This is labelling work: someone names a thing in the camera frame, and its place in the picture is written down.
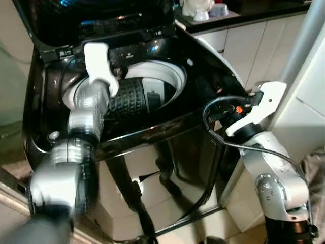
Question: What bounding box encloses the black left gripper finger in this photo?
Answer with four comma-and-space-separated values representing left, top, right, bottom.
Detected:
117, 77, 149, 98
109, 95, 149, 115

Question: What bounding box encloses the black top-load washing machine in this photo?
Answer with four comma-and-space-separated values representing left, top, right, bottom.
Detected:
13, 0, 250, 240

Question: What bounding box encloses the white door panel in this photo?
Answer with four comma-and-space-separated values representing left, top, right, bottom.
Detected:
272, 30, 325, 169

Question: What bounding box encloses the black washer lid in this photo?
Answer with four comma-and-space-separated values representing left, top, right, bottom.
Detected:
13, 0, 177, 63

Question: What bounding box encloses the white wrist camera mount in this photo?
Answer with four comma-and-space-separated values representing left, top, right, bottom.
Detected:
83, 43, 121, 98
225, 81, 288, 137

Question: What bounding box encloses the black countertop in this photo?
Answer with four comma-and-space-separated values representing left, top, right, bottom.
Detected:
175, 0, 311, 34

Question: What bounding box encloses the white kitchen cabinet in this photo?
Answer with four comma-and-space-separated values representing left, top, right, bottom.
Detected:
196, 14, 308, 98

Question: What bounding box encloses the grey metal pole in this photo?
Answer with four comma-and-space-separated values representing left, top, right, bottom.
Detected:
278, 0, 325, 96

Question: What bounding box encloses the white ceramic figure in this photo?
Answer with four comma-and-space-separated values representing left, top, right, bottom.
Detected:
181, 0, 215, 22

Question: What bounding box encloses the small bluish bowl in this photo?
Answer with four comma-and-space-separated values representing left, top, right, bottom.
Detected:
209, 3, 230, 19

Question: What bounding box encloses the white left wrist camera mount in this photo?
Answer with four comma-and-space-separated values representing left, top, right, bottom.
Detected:
83, 43, 121, 98

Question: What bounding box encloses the grey plaid fabric hamper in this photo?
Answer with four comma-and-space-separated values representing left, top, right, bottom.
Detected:
300, 147, 325, 244

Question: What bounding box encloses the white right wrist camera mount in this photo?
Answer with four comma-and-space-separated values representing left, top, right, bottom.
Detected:
225, 81, 288, 137

